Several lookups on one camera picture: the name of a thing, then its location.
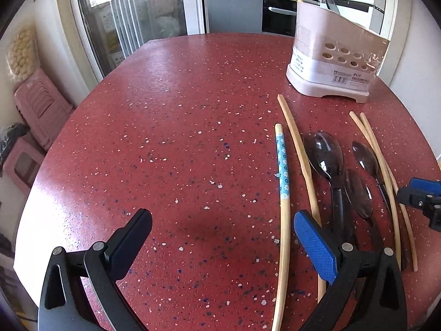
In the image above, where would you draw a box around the blue patterned wooden chopstick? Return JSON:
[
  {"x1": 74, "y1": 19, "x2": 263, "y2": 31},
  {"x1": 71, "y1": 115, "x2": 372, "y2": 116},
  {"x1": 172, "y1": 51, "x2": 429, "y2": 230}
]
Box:
[{"x1": 271, "y1": 123, "x2": 291, "y2": 331}]

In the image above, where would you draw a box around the small pink stool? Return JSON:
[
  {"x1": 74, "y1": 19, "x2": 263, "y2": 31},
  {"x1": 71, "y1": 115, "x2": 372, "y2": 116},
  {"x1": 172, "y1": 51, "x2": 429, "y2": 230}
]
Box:
[{"x1": 3, "y1": 134, "x2": 45, "y2": 196}]

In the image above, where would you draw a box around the black built-in oven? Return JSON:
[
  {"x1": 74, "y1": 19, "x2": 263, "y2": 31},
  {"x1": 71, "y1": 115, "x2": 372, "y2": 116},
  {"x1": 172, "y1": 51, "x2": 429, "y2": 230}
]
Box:
[{"x1": 262, "y1": 0, "x2": 297, "y2": 37}]

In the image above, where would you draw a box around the glass sliding door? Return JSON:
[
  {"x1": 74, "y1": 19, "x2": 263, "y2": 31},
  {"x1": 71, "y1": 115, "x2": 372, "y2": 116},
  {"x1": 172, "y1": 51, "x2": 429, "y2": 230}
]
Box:
[{"x1": 70, "y1": 0, "x2": 208, "y2": 80}]

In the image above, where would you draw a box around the black plastic bag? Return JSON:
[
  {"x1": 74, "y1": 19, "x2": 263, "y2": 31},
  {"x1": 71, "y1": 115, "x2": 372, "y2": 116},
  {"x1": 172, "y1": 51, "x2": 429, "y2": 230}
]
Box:
[{"x1": 0, "y1": 122, "x2": 30, "y2": 167}]

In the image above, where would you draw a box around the pink plastic stool stack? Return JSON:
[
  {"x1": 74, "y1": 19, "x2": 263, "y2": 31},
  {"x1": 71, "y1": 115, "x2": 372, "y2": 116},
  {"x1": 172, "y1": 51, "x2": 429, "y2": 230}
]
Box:
[{"x1": 14, "y1": 68, "x2": 74, "y2": 151}]

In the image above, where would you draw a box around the pink utensil holder caddy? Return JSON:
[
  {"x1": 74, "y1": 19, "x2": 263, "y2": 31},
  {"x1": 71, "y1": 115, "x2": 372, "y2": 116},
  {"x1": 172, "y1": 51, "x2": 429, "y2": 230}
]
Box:
[{"x1": 286, "y1": 2, "x2": 389, "y2": 103}]

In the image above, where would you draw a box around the grey kitchen counter cabinet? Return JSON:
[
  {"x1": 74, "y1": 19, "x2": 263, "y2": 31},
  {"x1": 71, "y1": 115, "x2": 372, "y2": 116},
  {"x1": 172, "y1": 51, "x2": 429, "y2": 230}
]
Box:
[{"x1": 206, "y1": 0, "x2": 263, "y2": 34}]

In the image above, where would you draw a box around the bag of pale balls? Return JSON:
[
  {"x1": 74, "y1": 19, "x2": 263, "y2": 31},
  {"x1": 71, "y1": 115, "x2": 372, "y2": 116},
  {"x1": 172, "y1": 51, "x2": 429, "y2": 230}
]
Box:
[{"x1": 5, "y1": 25, "x2": 40, "y2": 86}]

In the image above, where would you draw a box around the large dark plastic spoon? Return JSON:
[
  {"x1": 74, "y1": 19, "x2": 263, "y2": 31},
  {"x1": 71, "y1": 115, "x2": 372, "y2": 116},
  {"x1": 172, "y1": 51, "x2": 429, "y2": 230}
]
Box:
[{"x1": 303, "y1": 131, "x2": 358, "y2": 246}]

